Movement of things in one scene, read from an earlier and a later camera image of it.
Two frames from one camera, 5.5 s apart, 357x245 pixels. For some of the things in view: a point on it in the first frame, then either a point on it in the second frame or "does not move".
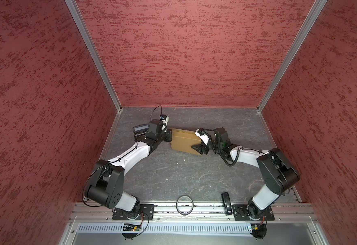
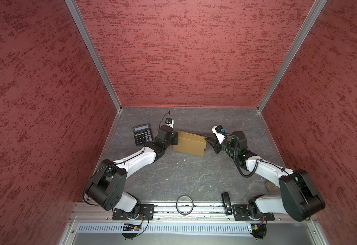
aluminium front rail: x=94 y=212 does not move
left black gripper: x=169 y=135 → x=175 y=139
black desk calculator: x=139 y=132 does not move
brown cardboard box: x=182 y=140 does not move
